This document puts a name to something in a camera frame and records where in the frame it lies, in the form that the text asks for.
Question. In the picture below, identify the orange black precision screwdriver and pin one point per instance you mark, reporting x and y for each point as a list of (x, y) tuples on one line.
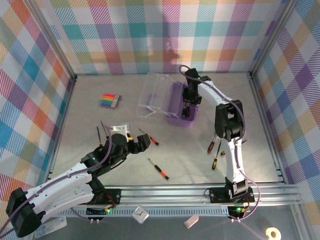
[(155, 142), (160, 171)]

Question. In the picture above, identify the small white clock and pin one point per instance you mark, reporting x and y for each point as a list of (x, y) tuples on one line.
[(140, 214)]

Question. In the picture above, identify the long yellow black screwdriver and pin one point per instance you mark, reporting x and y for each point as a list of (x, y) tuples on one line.
[(214, 163)]

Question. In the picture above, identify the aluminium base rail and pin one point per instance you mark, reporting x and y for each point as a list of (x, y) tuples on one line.
[(162, 195)]

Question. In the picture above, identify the short yellow black screwdriver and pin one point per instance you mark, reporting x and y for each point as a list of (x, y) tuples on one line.
[(222, 153)]

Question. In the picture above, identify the purple tool box base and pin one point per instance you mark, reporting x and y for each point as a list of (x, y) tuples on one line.
[(180, 121)]

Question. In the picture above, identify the colourful marker pack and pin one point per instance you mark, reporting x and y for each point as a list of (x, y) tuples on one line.
[(110, 101)]

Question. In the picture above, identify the clear tool box lid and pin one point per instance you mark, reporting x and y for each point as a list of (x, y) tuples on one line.
[(155, 87)]

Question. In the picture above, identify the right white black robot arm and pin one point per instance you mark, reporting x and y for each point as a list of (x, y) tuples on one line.
[(233, 162)]

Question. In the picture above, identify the pale tape roll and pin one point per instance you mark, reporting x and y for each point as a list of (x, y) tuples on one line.
[(270, 233)]

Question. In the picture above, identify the aluminium frame post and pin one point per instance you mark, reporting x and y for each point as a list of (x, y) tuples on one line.
[(50, 40), (273, 37)]

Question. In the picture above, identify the aluminium side rail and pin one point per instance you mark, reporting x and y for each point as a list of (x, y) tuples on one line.
[(271, 140), (62, 130)]

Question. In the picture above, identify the clear plastic package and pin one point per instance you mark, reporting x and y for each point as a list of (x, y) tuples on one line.
[(55, 223)]

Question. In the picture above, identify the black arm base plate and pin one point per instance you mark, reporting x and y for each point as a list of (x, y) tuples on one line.
[(217, 195), (112, 196)]

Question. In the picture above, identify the pink eraser block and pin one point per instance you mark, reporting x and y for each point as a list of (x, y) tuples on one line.
[(191, 221)]

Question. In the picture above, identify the black controller board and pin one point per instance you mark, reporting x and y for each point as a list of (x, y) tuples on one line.
[(96, 213), (236, 212)]

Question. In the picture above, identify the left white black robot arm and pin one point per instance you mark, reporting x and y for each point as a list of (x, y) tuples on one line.
[(62, 186)]

